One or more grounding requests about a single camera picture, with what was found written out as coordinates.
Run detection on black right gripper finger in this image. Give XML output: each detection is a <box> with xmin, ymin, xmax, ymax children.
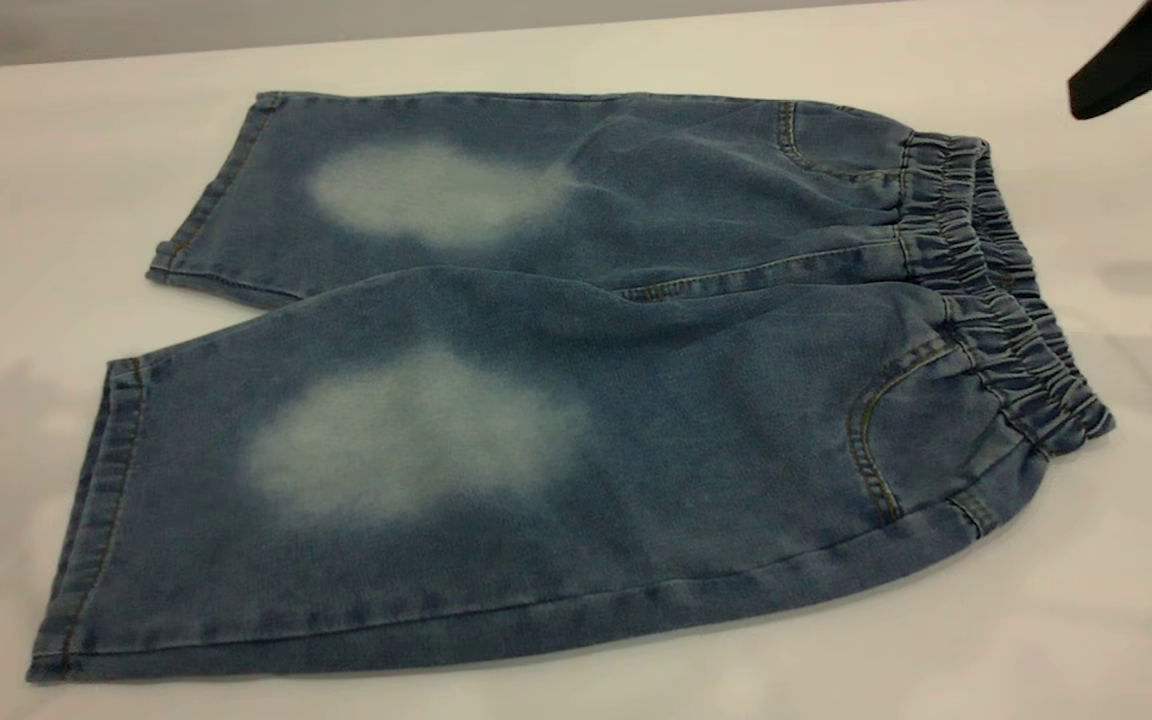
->
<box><xmin>1069</xmin><ymin>0</ymin><xmax>1152</xmax><ymax>121</ymax></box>

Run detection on blue denim shorts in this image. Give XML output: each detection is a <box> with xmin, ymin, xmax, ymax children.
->
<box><xmin>26</xmin><ymin>92</ymin><xmax>1117</xmax><ymax>686</ymax></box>

